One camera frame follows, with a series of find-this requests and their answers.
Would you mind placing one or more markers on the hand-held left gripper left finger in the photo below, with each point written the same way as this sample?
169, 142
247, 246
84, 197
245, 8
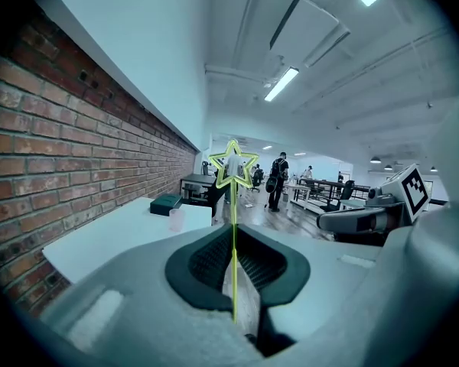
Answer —
137, 293

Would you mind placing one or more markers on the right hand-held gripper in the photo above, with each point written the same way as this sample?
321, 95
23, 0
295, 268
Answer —
413, 191

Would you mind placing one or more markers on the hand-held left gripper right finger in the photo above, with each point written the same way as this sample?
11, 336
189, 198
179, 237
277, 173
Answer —
313, 277

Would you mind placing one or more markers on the yellow star stick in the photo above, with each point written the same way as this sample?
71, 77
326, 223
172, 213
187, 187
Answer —
235, 266

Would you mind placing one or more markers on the translucent pink cup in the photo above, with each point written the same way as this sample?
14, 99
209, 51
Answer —
176, 221

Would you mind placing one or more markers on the black office chair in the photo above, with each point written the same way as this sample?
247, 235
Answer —
214, 199
342, 195
258, 178

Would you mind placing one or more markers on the dark green box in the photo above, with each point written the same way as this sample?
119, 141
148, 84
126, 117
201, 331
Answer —
164, 204

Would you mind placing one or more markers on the black backpack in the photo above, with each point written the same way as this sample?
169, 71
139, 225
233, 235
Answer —
278, 167

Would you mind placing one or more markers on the black desk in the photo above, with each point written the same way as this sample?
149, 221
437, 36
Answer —
197, 180

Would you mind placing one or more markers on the white ceiling air unit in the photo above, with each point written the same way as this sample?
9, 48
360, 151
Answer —
310, 29

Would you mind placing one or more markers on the long black frame table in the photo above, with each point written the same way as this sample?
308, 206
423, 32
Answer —
321, 186

